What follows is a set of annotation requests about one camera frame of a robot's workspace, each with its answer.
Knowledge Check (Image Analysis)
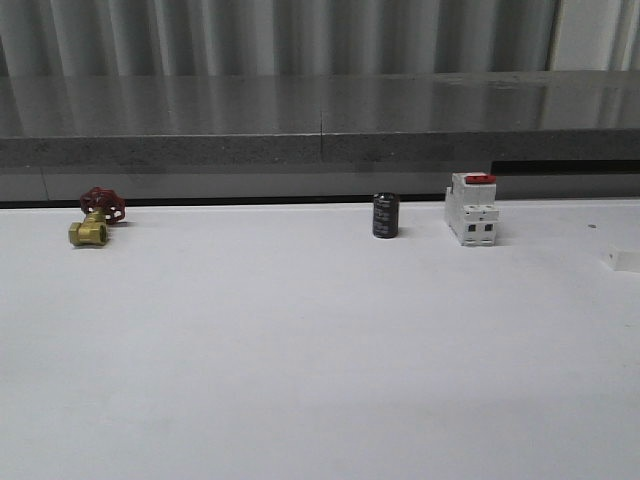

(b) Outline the black cylindrical capacitor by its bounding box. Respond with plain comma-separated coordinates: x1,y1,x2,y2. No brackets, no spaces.
372,192,400,239

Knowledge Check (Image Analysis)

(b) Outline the brass valve red handwheel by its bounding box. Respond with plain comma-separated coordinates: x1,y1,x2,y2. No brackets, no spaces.
68,187,126,247

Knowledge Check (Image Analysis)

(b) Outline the grey stone ledge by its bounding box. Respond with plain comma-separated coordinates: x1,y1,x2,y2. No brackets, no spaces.
1,71,639,173

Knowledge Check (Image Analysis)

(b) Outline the white circuit breaker red switch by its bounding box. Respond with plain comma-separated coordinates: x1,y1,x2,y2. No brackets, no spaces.
445,172,499,247

